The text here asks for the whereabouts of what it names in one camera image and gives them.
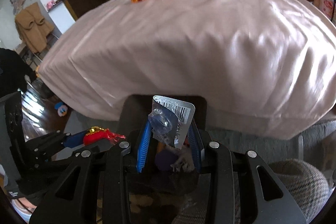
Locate red lantern ornament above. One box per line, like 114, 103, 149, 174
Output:
83, 126, 126, 146

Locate silver blister pack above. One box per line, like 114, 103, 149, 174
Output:
148, 95, 195, 149

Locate black trash bin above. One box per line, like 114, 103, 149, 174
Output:
119, 95, 207, 196

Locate donald duck toy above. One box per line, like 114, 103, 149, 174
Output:
54, 102, 68, 117

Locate white canister pink label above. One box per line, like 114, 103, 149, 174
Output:
319, 0, 334, 20

